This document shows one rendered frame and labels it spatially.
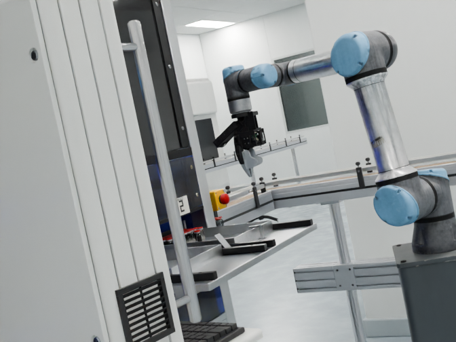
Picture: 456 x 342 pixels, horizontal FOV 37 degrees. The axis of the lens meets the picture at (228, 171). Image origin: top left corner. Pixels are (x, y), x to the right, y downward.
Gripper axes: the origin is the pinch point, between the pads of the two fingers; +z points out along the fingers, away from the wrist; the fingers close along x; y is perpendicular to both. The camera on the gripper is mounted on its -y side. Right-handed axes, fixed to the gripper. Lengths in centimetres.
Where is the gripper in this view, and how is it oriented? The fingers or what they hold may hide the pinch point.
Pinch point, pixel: (248, 173)
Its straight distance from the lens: 224.1
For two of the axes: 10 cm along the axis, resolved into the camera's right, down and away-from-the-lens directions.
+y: 8.5, -1.4, -5.1
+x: 4.9, -1.5, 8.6
